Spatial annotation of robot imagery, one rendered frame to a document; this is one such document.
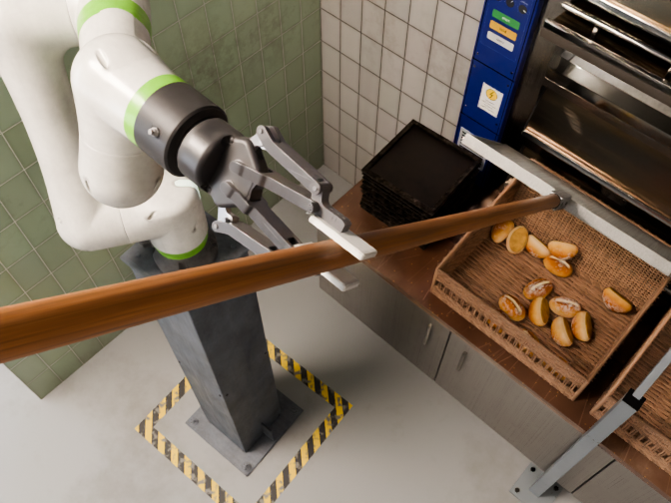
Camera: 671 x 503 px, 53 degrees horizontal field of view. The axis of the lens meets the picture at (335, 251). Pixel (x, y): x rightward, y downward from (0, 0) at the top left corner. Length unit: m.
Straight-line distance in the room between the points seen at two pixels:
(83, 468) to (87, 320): 2.36
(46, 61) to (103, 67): 0.49
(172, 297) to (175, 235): 0.97
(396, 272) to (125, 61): 1.60
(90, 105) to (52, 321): 0.45
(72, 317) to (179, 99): 0.39
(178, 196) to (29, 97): 0.32
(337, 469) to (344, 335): 0.54
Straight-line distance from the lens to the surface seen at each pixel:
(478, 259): 2.33
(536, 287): 2.25
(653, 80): 1.76
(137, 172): 0.88
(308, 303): 2.86
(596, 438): 2.05
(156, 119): 0.76
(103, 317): 0.44
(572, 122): 2.16
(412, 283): 2.25
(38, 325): 0.41
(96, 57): 0.82
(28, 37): 1.27
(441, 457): 2.65
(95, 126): 0.85
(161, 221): 1.40
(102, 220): 1.42
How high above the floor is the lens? 2.53
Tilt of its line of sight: 58 degrees down
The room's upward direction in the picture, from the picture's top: straight up
